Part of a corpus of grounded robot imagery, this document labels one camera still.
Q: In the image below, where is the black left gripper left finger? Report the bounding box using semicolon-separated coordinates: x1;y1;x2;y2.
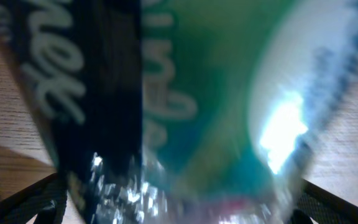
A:
0;174;68;224

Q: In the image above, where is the Kleenex tissue multipack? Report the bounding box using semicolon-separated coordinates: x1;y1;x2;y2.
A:
0;0;358;223

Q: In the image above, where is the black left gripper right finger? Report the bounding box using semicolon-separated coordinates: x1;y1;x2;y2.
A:
287;180;358;224

